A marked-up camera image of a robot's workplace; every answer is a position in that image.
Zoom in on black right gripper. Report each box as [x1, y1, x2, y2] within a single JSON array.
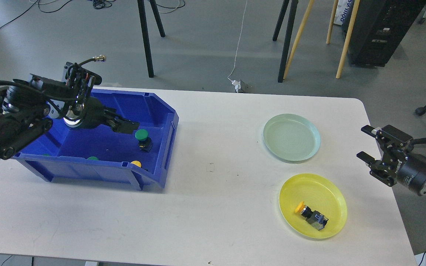
[[356, 125, 426, 196]]

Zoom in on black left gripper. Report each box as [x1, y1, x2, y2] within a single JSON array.
[[64, 98, 140, 134]]

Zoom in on yellow push button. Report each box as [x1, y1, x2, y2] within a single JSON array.
[[130, 160, 148, 171], [294, 201, 329, 231]]

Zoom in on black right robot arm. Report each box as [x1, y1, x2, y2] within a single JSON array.
[[357, 125, 426, 196]]

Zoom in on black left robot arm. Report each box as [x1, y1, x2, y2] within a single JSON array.
[[0, 55, 140, 160]]

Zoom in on yellow plate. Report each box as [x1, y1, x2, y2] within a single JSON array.
[[278, 173, 348, 239]]

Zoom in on light green plate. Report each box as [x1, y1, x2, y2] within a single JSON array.
[[263, 113, 321, 163]]

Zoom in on blue plastic storage bin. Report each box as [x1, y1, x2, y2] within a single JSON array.
[[13, 89, 179, 190]]

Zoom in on black tripod legs left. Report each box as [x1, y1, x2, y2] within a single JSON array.
[[137, 0, 166, 78]]

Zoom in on black computer tower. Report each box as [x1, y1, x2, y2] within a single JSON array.
[[348, 0, 426, 67]]

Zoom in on black stand legs centre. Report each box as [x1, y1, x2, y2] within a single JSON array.
[[273, 0, 299, 83]]

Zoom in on wooden easel legs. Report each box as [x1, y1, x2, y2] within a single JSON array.
[[283, 0, 361, 80]]

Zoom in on white power adapter with cable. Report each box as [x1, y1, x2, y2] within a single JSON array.
[[227, 0, 249, 93]]

